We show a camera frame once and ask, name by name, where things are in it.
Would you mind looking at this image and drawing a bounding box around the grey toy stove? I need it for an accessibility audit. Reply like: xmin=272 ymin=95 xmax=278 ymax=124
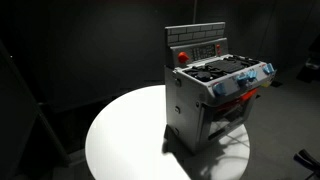
xmin=165 ymin=22 xmax=276 ymax=153

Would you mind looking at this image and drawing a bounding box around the left blue stove knob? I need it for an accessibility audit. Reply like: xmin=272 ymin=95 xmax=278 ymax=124
xmin=212 ymin=83 xmax=226 ymax=96

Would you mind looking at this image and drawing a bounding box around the blue stove knob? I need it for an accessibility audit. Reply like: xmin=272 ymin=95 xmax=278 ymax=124
xmin=236 ymin=71 xmax=257 ymax=87
xmin=212 ymin=83 xmax=226 ymax=96
xmin=263 ymin=63 xmax=275 ymax=75

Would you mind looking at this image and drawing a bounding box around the middle blue stove knob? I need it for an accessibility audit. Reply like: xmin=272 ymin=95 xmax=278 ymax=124
xmin=236 ymin=71 xmax=257 ymax=87

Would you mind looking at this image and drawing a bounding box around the right blue stove knob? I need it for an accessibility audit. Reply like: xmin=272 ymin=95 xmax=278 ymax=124
xmin=263 ymin=63 xmax=275 ymax=75

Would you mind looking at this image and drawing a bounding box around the red round knob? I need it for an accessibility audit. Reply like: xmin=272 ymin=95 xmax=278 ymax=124
xmin=178 ymin=52 xmax=189 ymax=63

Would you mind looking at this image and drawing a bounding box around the round white table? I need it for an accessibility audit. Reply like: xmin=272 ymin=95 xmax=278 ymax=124
xmin=85 ymin=85 xmax=250 ymax=180

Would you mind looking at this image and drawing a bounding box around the black object at corner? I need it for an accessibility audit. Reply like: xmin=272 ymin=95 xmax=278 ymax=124
xmin=293 ymin=149 xmax=320 ymax=180

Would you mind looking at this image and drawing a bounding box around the orange oven door handle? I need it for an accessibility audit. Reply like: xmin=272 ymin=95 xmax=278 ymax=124
xmin=239 ymin=88 xmax=258 ymax=101

